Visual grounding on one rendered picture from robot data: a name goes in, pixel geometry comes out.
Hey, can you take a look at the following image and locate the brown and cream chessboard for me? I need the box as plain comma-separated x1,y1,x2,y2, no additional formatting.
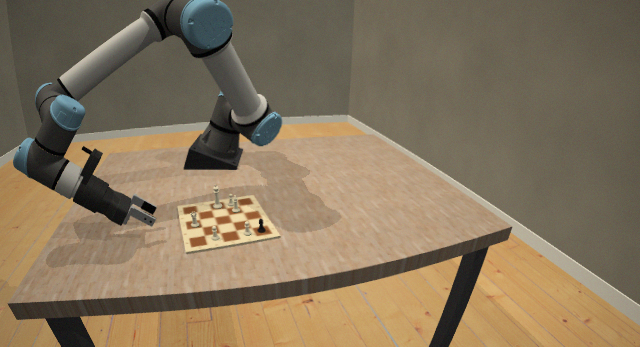
178,195,281,254

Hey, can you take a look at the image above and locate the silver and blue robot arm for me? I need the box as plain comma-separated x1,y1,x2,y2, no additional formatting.
13,0,282,191

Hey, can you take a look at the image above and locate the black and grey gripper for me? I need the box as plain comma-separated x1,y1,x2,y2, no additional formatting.
55,146,157,227

